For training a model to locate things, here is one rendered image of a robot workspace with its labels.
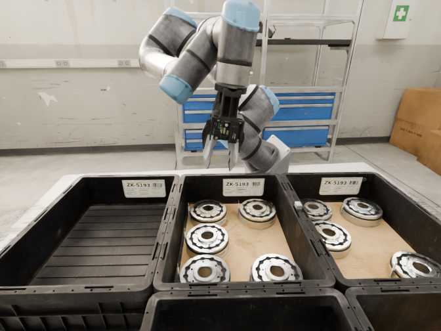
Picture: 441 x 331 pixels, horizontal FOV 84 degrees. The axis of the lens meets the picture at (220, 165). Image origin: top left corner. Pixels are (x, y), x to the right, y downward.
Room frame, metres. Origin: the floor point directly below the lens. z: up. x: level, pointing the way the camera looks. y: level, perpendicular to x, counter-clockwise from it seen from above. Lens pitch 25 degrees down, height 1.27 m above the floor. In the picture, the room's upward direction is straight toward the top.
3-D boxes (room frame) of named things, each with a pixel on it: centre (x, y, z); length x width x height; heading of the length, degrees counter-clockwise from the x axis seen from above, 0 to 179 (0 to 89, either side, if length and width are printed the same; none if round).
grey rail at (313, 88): (2.47, -0.39, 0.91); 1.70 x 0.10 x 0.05; 96
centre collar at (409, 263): (0.37, -0.41, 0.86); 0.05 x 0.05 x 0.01
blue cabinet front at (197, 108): (2.40, 0.01, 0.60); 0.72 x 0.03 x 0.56; 96
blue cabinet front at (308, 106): (2.48, -0.79, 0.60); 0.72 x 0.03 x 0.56; 96
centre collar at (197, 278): (0.36, 0.03, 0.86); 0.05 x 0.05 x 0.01
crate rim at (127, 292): (0.46, 0.27, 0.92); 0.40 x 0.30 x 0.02; 2
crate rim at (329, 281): (0.47, -0.03, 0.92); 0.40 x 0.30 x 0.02; 2
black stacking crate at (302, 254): (0.47, -0.03, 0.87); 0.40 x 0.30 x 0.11; 2
